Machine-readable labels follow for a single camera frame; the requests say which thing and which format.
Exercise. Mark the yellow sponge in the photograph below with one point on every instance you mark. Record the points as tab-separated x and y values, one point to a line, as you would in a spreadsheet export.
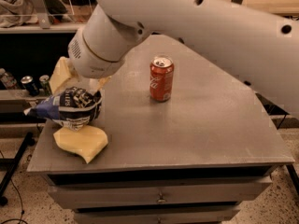
86	142

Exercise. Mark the upper drawer with handle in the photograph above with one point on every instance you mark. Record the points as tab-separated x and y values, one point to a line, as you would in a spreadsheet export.
180	191

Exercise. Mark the left metal bracket post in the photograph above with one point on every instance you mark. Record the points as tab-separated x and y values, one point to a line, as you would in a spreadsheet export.
42	13

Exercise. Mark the clear plastic bottle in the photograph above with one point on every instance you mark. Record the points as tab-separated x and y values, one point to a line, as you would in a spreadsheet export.
8	80

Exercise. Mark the dark blue soda can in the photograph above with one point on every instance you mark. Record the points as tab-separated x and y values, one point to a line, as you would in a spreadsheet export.
30	85

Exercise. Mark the black stand leg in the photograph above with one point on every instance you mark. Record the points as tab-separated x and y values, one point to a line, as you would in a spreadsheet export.
9	165

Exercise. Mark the blue chip bag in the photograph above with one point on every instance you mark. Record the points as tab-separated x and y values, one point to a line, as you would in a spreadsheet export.
72	108

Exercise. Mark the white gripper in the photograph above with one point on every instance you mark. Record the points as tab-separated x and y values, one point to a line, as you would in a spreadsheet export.
90	61

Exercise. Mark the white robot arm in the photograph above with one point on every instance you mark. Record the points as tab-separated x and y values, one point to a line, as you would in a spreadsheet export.
250	45

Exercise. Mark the red soda can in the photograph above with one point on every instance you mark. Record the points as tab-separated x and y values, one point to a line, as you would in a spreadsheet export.
161	78

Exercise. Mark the grey drawer cabinet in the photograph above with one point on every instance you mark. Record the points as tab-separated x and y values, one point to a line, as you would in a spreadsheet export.
213	126

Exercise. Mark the lower drawer with handle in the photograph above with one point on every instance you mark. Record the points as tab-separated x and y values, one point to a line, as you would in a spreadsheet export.
174	215

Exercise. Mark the grey cloth pile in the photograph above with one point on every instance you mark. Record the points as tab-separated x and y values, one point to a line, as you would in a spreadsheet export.
20	12

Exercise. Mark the drawer with handle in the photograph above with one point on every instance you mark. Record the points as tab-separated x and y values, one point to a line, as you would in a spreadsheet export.
180	191
174	215

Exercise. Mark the green soda can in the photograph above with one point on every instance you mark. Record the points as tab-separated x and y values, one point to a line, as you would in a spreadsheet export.
45	83

